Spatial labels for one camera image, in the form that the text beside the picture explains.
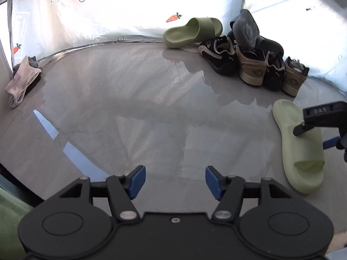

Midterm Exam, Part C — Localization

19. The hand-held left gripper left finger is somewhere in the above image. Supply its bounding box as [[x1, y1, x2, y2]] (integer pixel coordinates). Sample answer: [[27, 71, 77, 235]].
[[45, 165, 146, 221]]

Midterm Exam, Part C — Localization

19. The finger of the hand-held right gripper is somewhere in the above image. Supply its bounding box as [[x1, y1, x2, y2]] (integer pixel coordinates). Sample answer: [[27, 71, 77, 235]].
[[322, 137, 347, 151], [293, 122, 312, 137]]

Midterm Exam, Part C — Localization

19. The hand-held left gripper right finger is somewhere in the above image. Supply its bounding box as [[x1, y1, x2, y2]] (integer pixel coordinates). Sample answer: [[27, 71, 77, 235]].
[[205, 166, 305, 221]]

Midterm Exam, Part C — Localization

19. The tan leather sneaker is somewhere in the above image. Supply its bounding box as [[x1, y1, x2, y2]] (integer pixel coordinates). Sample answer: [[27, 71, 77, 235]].
[[235, 45, 269, 87], [282, 56, 310, 97]]

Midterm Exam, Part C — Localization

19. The black suede sneaker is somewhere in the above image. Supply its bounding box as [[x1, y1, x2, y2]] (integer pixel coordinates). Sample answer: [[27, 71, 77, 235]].
[[264, 51, 286, 91], [198, 36, 239, 76]]

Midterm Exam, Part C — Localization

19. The green garment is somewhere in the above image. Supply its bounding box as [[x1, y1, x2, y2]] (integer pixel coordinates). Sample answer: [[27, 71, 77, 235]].
[[0, 187, 36, 260]]

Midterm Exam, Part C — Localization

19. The pale pink cloth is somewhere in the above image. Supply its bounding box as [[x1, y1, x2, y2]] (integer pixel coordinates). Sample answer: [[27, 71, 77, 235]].
[[5, 55, 42, 109]]

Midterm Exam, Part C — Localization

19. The small grey cloth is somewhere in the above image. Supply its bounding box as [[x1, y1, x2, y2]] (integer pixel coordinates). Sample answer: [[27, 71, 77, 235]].
[[27, 55, 42, 69]]

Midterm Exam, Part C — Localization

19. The printed white curtain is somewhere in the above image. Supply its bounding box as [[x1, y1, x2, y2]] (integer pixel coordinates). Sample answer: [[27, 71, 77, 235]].
[[7, 0, 347, 98]]

